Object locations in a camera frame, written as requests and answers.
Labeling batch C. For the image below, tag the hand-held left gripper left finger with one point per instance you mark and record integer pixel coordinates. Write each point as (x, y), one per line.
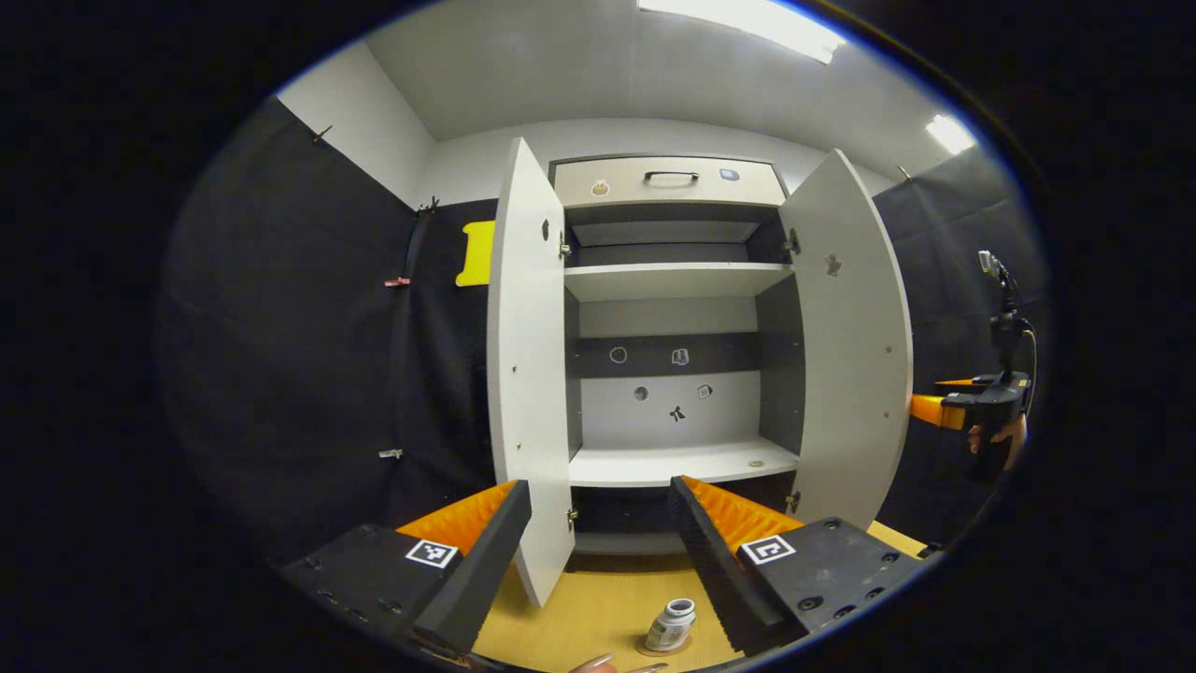
(476, 570)

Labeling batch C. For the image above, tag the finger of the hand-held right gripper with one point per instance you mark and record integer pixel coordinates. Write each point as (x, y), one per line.
(934, 411)
(958, 382)

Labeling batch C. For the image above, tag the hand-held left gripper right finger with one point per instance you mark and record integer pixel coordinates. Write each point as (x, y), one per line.
(710, 570)

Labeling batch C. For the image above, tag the white plastic bottle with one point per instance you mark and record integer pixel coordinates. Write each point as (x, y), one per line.
(669, 628)

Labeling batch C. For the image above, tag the white cabinet door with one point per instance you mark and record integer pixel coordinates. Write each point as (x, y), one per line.
(855, 355)
(528, 374)

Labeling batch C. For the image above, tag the round brown coaster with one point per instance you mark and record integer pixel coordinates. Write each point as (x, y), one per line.
(643, 647)

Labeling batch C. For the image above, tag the white and grey cabinet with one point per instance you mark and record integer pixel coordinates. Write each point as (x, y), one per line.
(668, 322)

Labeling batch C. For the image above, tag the white cabinet shelf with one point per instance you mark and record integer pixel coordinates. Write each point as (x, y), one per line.
(673, 280)

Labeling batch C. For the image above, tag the white cabinet drawer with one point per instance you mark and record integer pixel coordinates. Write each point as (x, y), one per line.
(626, 192)

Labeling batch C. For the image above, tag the black backdrop cloth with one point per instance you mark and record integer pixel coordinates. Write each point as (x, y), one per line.
(299, 327)
(944, 280)

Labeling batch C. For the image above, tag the small ceiling light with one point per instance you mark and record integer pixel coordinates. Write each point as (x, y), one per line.
(950, 134)

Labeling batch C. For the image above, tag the long ceiling light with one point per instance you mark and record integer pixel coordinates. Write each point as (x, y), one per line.
(747, 21)

